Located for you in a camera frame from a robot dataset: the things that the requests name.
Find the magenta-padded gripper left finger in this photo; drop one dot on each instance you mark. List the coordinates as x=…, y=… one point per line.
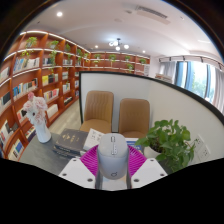
x=77, y=172

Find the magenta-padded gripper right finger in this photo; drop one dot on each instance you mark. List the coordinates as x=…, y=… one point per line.
x=147, y=172

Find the white computer mouse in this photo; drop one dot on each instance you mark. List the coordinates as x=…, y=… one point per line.
x=112, y=156

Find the thick dark hardcover book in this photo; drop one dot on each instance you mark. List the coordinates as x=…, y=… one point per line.
x=63, y=154
x=70, y=140

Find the thick white book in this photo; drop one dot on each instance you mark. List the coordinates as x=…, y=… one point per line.
x=93, y=138

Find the green plant in white pot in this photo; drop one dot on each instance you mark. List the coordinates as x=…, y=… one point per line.
x=170, y=140

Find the tan leather chair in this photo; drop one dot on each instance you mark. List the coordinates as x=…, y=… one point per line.
x=98, y=110
x=135, y=116

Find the pink and white flowers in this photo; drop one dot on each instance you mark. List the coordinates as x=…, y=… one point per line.
x=35, y=108

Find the orange wooden bookshelf unit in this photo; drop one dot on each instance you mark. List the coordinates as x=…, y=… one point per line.
x=30, y=80

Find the window with curtains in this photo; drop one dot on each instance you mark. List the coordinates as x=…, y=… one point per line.
x=196, y=78

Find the cluster of ceiling lights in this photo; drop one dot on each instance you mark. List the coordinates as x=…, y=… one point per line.
x=117, y=43

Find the ceiling air vent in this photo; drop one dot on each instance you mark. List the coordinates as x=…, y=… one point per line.
x=151, y=13

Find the white wall socket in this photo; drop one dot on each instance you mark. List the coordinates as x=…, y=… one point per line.
x=199, y=143
x=204, y=153

